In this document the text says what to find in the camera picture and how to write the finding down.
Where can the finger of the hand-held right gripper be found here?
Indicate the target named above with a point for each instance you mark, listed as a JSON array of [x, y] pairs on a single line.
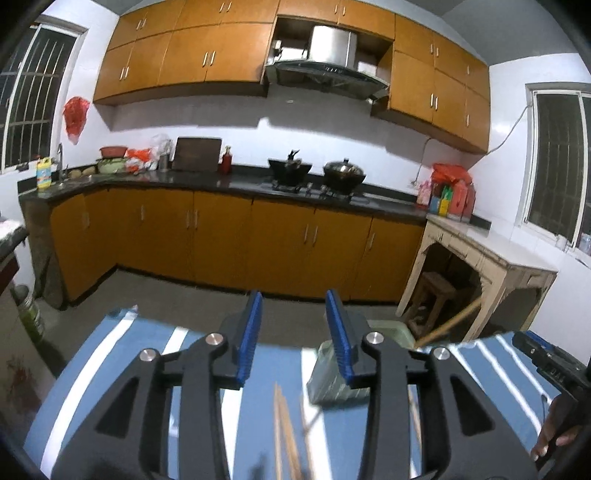
[[531, 340]]

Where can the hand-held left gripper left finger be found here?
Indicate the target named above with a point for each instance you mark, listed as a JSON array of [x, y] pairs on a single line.
[[247, 350]]

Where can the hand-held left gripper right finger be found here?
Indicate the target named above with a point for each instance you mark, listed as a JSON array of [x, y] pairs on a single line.
[[344, 350]]

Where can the green utensil holder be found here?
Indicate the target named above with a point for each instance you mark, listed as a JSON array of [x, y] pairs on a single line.
[[328, 378]]

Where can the person's right hand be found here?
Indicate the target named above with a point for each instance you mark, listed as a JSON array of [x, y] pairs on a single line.
[[554, 429]]

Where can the blue striped tablecloth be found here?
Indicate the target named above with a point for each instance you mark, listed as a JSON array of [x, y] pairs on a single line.
[[272, 360]]

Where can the light green plastic bin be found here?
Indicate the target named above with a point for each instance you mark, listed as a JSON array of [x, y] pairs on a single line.
[[392, 334]]

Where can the wooden stick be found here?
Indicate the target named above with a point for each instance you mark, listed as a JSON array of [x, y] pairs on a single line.
[[450, 321]]

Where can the cream side table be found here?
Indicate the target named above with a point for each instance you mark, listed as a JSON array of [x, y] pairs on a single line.
[[498, 251]]

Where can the wooden stool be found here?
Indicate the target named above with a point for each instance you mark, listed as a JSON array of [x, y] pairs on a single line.
[[431, 286]]

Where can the glass jar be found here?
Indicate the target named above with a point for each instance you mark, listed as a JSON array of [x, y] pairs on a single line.
[[584, 243]]

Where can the wooden base cabinets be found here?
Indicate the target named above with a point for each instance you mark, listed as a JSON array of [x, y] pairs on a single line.
[[221, 235]]

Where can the black gas stove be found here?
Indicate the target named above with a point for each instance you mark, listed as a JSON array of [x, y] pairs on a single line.
[[314, 190]]

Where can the yellow green bottle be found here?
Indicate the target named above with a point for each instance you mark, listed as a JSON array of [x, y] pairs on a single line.
[[441, 201]]

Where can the black kitchen countertop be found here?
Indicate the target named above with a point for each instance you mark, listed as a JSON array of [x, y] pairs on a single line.
[[240, 181]]

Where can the pink bottle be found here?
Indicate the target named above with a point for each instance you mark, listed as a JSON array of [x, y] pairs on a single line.
[[424, 194]]

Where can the black wok with lid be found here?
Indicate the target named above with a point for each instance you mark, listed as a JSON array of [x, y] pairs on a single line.
[[344, 171]]

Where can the black open wok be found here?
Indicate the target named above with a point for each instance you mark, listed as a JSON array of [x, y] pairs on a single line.
[[284, 171]]

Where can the red crumpled plastic bag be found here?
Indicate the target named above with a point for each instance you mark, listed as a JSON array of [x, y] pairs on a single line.
[[450, 173]]

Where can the dark wooden cutting board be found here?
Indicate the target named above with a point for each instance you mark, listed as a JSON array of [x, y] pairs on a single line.
[[196, 154]]

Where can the metal cup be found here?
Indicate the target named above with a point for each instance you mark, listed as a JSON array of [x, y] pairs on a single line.
[[164, 163]]

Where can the red and white plastic bag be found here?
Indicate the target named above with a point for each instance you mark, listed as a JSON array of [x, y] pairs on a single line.
[[140, 160]]

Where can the clear plastic bag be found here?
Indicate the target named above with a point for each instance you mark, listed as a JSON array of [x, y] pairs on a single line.
[[161, 144]]

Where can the green basin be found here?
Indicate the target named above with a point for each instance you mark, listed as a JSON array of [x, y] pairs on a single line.
[[113, 165]]

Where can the red basin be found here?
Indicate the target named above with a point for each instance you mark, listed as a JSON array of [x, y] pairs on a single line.
[[113, 151]]

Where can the brown potatoes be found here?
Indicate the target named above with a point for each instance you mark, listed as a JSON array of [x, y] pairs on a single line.
[[82, 173]]

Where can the metal faucet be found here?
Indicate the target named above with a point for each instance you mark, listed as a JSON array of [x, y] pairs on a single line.
[[60, 161]]

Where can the yellow detergent bottle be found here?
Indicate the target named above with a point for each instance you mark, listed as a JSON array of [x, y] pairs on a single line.
[[44, 175]]

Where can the steel range hood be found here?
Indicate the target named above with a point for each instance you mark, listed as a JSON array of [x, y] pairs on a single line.
[[328, 64]]

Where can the red hanging plastic bag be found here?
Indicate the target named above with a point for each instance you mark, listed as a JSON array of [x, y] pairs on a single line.
[[75, 115]]

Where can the barred window with white frame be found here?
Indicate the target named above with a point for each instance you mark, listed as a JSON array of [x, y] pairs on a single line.
[[558, 161], [32, 92]]

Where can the wooden wall cabinets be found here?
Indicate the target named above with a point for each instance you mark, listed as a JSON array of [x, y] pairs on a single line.
[[221, 50]]

